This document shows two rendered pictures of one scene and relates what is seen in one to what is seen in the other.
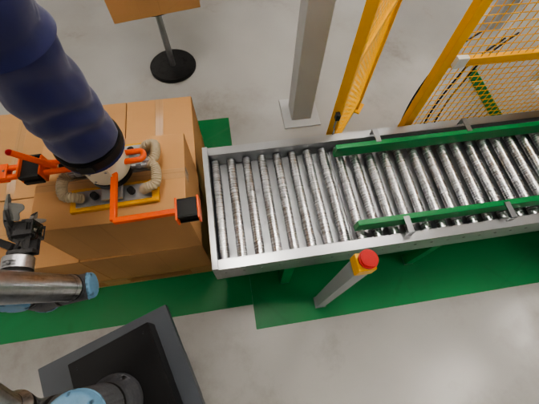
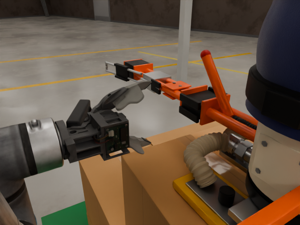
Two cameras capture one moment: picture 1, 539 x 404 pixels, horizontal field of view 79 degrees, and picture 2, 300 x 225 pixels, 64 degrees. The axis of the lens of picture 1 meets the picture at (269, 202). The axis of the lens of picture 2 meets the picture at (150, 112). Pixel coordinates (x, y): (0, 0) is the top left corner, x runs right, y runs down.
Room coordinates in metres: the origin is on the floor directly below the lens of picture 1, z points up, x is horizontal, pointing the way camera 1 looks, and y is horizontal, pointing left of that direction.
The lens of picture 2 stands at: (0.29, 0.41, 1.31)
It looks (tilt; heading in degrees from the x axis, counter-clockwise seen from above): 26 degrees down; 73
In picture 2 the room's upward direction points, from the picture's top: straight up
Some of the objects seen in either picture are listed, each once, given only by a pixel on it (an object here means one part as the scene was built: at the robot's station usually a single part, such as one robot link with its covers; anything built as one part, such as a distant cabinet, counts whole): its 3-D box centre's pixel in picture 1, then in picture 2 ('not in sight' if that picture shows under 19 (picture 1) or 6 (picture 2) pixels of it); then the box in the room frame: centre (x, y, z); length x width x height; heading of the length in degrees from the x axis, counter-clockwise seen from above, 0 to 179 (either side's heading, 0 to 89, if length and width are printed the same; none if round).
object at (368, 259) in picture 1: (367, 260); not in sight; (0.32, -0.36, 1.02); 0.07 x 0.07 x 0.04
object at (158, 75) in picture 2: not in sight; (156, 81); (0.52, 1.09, 1.07); 0.07 x 0.07 x 0.04; 13
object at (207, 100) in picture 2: (34, 169); (203, 103); (0.57, 0.88, 1.07); 0.10 x 0.08 x 0.06; 13
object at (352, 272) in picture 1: (336, 287); not in sight; (0.32, -0.36, 0.50); 0.07 x 0.07 x 1.00; 12
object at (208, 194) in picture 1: (209, 205); not in sight; (0.69, 0.31, 0.58); 0.70 x 0.03 x 0.06; 12
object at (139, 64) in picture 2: not in sight; (138, 68); (0.50, 1.22, 1.07); 0.08 x 0.07 x 0.05; 103
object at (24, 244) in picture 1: (24, 239); (93, 134); (0.31, 0.81, 1.08); 0.12 x 0.09 x 0.08; 13
